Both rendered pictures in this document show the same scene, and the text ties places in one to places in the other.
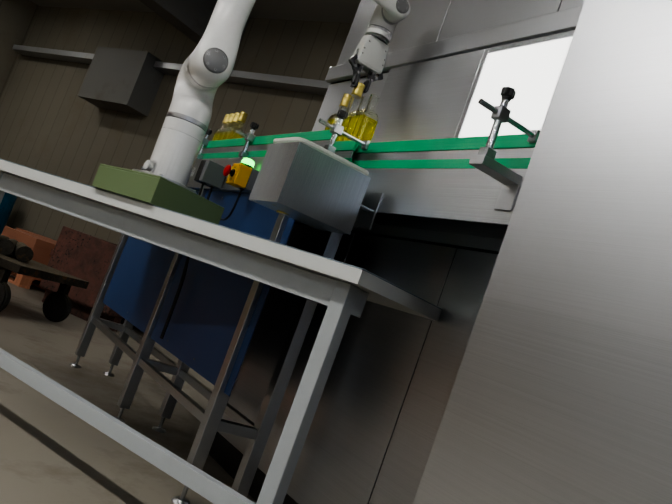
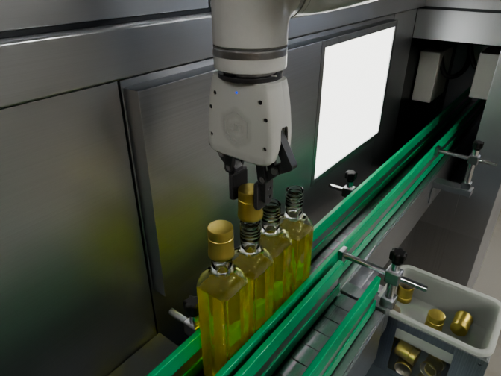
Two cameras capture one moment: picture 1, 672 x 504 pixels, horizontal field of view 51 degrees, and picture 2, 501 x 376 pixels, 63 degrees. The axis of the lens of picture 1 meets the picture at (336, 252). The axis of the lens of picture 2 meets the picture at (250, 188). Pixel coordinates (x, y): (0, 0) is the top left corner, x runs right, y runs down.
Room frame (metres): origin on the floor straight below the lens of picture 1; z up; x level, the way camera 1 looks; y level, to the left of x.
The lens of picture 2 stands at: (2.36, 0.56, 1.63)
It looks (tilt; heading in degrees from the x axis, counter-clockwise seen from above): 29 degrees down; 248
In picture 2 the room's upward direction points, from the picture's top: straight up
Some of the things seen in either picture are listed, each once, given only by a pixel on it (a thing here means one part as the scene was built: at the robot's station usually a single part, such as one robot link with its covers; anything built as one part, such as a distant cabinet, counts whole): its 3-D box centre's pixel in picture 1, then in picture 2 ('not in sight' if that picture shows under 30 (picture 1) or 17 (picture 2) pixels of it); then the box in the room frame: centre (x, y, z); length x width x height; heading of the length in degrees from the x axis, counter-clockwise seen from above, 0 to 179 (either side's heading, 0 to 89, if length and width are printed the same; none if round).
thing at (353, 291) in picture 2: not in sight; (364, 307); (1.92, 0.08, 1.02); 0.09 x 0.04 x 0.07; 121
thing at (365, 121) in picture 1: (357, 142); (290, 265); (2.08, 0.05, 1.16); 0.06 x 0.06 x 0.21; 31
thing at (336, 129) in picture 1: (342, 135); (380, 273); (1.91, 0.09, 1.12); 0.17 x 0.03 x 0.12; 121
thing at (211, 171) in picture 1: (210, 175); not in sight; (2.48, 0.52, 0.96); 0.08 x 0.08 x 0.08; 31
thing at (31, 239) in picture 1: (35, 259); not in sight; (6.38, 2.53, 0.21); 1.14 x 0.81 x 0.41; 55
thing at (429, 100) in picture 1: (464, 106); (306, 121); (1.92, -0.20, 1.32); 0.90 x 0.03 x 0.34; 31
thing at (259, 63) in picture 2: (378, 36); (248, 57); (2.18, 0.11, 1.53); 0.09 x 0.08 x 0.03; 120
